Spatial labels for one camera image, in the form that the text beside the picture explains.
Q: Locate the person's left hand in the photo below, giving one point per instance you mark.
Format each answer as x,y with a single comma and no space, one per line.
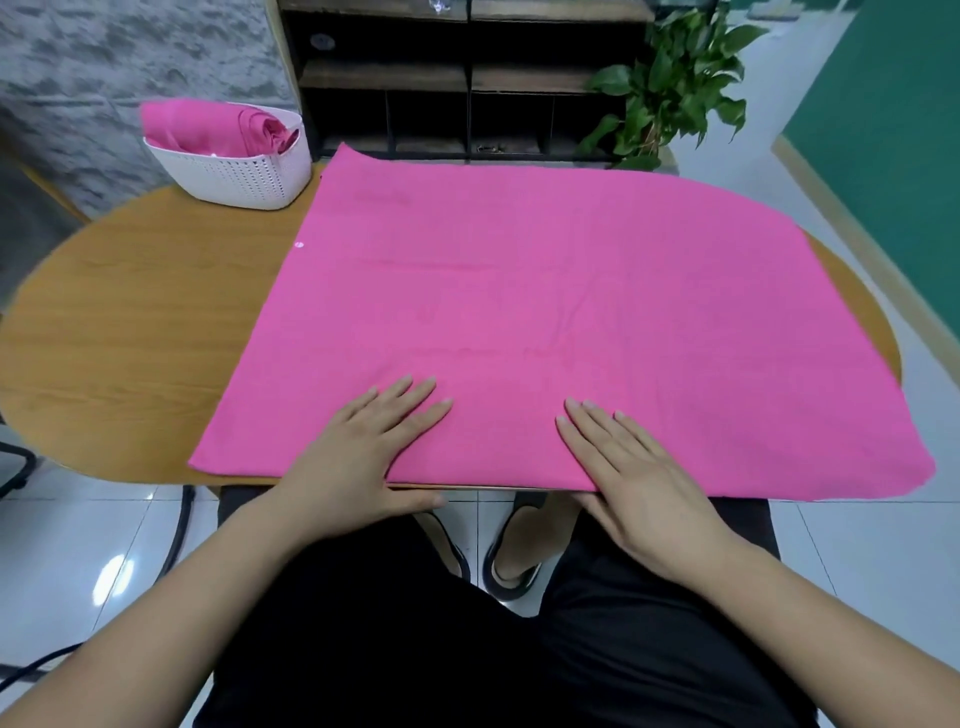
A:
360,465

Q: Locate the person's right hand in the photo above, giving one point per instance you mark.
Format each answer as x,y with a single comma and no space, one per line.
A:
645,488

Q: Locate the pile of pink cloths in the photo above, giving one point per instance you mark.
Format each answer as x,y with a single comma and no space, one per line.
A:
570,300

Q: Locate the white woven plastic basket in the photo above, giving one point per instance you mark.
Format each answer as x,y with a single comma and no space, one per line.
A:
240,177

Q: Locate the pink towel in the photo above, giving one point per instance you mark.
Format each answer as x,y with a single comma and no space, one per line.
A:
210,128

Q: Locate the person's right forearm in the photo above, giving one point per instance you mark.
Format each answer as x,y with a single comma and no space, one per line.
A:
840,645

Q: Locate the person's left forearm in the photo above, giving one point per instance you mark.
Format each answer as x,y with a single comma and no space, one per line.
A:
150,645

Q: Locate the person's black shoe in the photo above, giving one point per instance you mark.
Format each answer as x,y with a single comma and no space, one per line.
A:
447,543
518,563

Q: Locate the dark wooden shelf cabinet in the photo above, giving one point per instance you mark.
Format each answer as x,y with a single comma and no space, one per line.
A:
450,75

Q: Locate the green potted plant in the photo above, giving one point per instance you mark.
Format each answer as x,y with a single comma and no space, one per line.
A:
675,83

